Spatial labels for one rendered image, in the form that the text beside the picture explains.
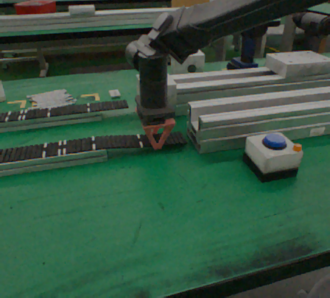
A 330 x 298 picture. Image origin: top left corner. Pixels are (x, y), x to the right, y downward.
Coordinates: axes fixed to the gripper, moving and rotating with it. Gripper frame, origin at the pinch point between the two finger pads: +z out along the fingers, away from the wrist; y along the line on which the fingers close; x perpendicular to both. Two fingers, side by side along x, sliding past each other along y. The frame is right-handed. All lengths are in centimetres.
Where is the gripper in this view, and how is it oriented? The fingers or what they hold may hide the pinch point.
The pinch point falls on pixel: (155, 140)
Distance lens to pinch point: 65.1
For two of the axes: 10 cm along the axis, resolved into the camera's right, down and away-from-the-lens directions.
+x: -9.7, 1.3, -2.3
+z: 0.0, 8.6, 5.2
